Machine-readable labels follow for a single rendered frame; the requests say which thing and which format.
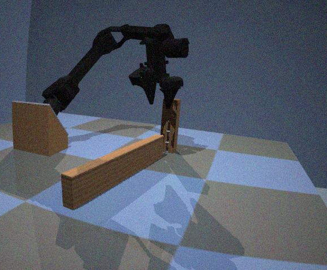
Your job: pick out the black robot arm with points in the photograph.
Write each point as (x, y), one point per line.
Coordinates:
(159, 41)

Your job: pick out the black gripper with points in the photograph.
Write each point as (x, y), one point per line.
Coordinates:
(169, 84)

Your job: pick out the wooden side rail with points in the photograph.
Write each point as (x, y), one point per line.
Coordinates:
(85, 182)

